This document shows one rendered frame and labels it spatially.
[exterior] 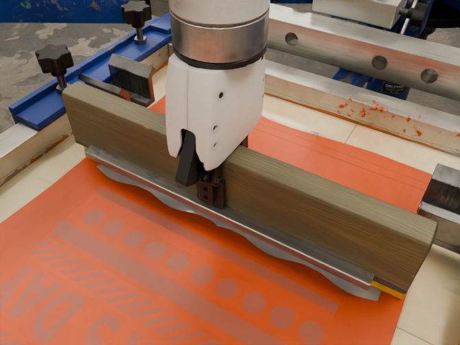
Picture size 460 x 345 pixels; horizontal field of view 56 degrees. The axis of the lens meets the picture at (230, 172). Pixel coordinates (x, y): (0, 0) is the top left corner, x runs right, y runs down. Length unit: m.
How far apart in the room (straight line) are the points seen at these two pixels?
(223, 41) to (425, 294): 0.31
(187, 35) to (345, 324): 0.29
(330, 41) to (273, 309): 0.40
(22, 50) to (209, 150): 2.76
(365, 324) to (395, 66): 0.37
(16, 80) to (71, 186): 2.25
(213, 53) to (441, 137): 0.38
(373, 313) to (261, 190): 0.15
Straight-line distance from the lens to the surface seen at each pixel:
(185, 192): 0.47
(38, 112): 0.61
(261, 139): 0.59
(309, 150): 0.58
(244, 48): 0.33
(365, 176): 0.56
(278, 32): 0.70
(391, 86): 1.34
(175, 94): 0.34
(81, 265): 0.47
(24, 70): 2.86
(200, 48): 0.32
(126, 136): 0.48
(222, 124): 0.35
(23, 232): 0.53
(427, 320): 0.46
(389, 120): 0.62
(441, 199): 0.50
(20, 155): 0.59
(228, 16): 0.31
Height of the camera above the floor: 1.33
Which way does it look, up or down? 44 degrees down
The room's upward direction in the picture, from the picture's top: straight up
